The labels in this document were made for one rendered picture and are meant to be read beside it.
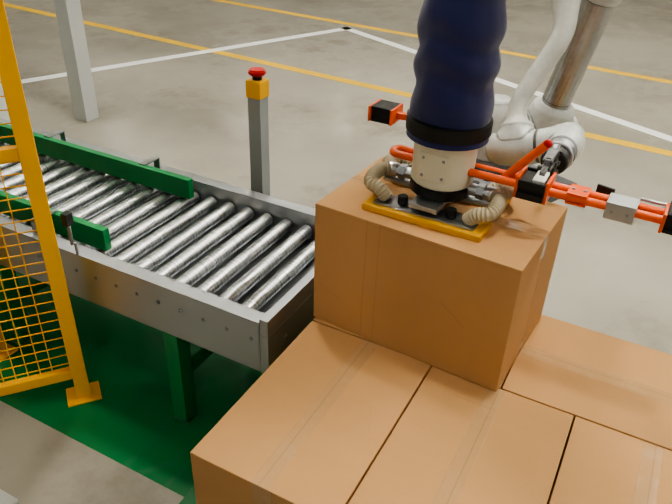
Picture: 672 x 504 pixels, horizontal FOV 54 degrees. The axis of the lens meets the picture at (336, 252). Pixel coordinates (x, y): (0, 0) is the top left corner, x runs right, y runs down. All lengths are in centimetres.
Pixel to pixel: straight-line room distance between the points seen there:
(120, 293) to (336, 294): 76
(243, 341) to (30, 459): 89
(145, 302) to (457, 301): 104
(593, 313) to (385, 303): 156
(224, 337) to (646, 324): 197
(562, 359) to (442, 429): 48
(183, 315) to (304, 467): 74
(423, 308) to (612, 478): 62
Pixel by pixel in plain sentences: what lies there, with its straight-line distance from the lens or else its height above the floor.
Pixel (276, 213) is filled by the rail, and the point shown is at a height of 56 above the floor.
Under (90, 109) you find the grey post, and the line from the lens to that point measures 520.
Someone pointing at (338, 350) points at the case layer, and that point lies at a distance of 196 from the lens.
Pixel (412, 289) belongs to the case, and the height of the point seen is 78.
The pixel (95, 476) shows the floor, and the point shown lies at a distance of 244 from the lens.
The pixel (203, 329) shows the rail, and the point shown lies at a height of 48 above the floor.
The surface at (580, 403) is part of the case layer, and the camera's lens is 194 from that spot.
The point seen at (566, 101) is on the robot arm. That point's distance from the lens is 248.
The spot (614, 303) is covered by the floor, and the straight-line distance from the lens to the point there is 338.
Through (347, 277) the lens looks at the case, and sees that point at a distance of 191.
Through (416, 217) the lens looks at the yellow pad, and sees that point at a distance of 178.
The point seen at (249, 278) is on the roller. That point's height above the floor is 55.
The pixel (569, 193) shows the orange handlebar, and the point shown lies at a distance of 174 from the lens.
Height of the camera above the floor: 182
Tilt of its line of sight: 32 degrees down
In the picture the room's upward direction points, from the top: 2 degrees clockwise
